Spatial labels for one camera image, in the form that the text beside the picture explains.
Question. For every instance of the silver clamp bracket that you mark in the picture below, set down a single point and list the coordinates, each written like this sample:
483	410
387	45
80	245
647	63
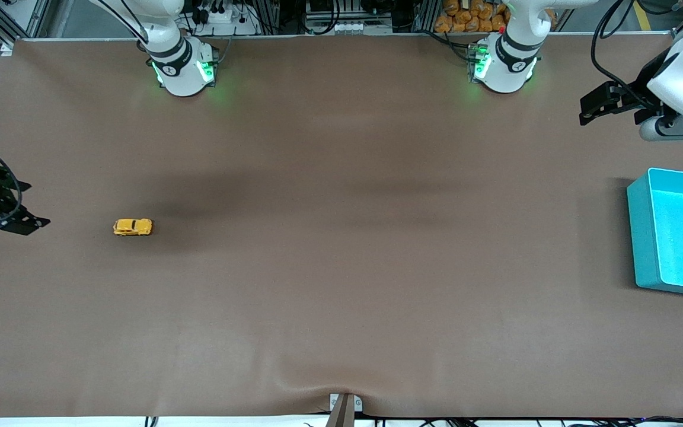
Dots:
334	403

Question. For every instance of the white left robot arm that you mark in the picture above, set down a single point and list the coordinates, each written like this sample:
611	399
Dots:
510	65

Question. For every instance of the white connector strip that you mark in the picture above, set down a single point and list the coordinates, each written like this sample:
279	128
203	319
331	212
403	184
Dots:
356	27

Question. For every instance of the white power strip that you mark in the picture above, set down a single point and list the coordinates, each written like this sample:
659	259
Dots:
223	18

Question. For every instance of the aluminium frame post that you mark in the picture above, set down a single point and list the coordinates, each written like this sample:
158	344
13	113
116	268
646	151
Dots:
42	15

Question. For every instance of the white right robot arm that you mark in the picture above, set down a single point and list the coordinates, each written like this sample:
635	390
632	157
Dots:
182	74

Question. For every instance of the grey arm base connector plate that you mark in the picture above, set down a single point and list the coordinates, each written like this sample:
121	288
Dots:
473	59

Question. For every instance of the teal plastic storage box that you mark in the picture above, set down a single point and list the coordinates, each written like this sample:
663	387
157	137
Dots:
673	237

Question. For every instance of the orange snack bag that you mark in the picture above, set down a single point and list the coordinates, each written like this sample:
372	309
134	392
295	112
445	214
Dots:
473	25
452	7
443	24
485	10
468	9
498	22

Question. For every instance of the yellow beetle toy car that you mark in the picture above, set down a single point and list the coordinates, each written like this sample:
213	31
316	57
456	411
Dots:
133	227

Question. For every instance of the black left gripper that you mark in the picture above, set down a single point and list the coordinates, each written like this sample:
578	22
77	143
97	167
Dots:
640	85

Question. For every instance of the brown table mat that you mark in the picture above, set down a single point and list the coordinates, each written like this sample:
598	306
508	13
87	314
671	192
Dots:
341	237

